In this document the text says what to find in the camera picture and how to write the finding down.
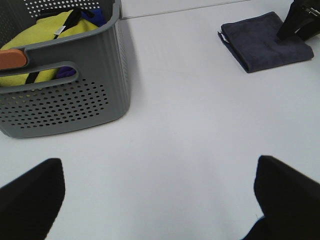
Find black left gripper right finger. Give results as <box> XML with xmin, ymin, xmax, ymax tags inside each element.
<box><xmin>244</xmin><ymin>155</ymin><xmax>320</xmax><ymax>240</ymax></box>

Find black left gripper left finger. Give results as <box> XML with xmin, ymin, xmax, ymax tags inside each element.
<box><xmin>0</xmin><ymin>158</ymin><xmax>66</xmax><ymax>240</ymax></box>

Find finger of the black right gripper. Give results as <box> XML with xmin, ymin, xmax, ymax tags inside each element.
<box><xmin>297</xmin><ymin>16</ymin><xmax>320</xmax><ymax>41</ymax></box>
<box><xmin>277</xmin><ymin>0</ymin><xmax>313</xmax><ymax>40</ymax></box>

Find dark navy towel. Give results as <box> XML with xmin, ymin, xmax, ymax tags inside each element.
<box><xmin>218</xmin><ymin>11</ymin><xmax>314</xmax><ymax>73</ymax></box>

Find grey perforated plastic basket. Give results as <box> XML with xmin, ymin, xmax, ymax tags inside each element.
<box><xmin>0</xmin><ymin>0</ymin><xmax>130</xmax><ymax>138</ymax></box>

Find yellow-green towel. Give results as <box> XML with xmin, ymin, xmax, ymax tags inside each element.
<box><xmin>0</xmin><ymin>8</ymin><xmax>99</xmax><ymax>87</ymax></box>

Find blue purple towel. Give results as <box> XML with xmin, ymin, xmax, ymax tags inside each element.
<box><xmin>55</xmin><ymin>8</ymin><xmax>107</xmax><ymax>79</ymax></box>

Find black strap with label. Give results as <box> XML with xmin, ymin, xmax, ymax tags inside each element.
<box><xmin>24</xmin><ymin>8</ymin><xmax>96</xmax><ymax>85</ymax></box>

